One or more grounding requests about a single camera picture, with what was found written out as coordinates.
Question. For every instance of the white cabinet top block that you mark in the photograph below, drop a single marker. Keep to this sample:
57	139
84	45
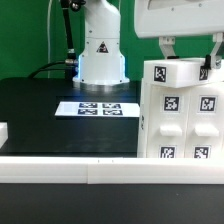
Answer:
178	73

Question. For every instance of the white U-shaped table fence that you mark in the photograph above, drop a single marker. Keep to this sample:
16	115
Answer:
110	170

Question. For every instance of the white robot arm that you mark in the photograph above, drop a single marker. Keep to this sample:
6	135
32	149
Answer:
102	64

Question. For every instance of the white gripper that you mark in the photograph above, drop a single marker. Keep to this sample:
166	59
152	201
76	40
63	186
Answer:
157	18

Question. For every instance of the white cabinet body box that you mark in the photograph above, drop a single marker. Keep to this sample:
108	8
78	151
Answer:
144	121

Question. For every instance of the white cabinet door panel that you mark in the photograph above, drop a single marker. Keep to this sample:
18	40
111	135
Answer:
168	122
205	131

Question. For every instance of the white marker base plate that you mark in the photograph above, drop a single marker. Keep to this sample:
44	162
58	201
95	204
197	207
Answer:
97	109

